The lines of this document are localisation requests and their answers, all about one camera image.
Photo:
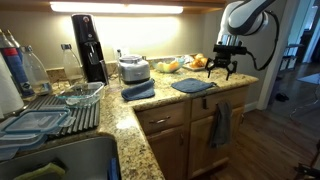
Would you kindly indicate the gray ribbed drying mat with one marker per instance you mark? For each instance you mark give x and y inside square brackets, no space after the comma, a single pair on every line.
[85,116]

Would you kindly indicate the golden bread roll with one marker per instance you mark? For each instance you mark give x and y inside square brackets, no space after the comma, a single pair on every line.
[199,56]
[194,64]
[203,61]

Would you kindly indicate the plastic water bottles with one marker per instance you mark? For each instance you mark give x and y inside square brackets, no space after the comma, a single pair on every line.
[16,71]

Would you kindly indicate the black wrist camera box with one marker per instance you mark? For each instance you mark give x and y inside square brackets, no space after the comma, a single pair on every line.
[230,50]

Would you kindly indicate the steel sink basin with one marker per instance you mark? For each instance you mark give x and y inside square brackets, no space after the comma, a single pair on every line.
[80,158]

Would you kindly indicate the silver toaster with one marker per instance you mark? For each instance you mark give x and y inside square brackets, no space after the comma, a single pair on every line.
[134,69]

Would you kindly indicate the blue rimmed container lid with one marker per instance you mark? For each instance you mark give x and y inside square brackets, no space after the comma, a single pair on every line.
[20,140]
[36,120]
[7,153]

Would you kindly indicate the background shelf rack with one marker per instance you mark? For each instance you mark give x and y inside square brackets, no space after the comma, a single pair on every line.
[292,56]

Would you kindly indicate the gray knit dish towel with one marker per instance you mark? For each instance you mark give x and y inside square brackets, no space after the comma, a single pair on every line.
[220,125]

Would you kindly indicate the tinted glass fruit bowl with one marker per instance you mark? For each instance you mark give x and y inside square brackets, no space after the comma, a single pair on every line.
[168,66]

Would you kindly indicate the dark shoes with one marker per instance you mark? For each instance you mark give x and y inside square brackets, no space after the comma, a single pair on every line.
[282,97]

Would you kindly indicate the orange fruit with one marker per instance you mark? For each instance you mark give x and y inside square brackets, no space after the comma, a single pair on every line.
[174,65]

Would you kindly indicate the pale yellow fruit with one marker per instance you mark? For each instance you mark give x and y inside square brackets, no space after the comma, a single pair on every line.
[161,66]

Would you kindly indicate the white rectangular plate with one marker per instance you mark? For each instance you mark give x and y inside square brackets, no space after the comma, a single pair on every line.
[195,68]

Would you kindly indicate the wooden cabinet door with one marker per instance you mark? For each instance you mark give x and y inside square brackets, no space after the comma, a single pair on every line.
[168,153]
[200,146]

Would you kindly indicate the yellow green sponge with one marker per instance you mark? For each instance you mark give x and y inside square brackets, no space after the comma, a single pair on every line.
[41,172]

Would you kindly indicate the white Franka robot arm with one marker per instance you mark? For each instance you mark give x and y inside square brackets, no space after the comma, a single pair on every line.
[243,16]

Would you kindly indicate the blue terry cloth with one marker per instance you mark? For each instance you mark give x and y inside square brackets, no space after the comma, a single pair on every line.
[191,85]

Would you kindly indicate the blue sink scrubber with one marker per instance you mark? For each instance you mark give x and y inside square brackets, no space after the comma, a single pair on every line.
[113,170]

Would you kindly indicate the clear plastic soda bottle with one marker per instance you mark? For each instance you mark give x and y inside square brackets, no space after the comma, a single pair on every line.
[35,71]
[71,65]

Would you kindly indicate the wooden drawer front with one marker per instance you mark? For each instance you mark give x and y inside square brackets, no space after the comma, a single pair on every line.
[161,118]
[230,100]

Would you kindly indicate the gray capped bottle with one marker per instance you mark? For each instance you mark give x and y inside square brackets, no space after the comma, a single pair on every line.
[14,41]

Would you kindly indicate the under-cabinet light strip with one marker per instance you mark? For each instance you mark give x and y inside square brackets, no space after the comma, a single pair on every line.
[116,7]

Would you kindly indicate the glass baking dish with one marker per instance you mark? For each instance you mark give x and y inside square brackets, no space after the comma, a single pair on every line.
[81,94]

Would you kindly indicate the black soda maker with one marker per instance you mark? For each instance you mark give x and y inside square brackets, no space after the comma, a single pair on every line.
[88,46]

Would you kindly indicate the folded blue towel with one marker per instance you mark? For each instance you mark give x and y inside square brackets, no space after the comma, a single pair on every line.
[138,91]

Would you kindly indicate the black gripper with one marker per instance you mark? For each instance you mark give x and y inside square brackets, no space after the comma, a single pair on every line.
[226,60]

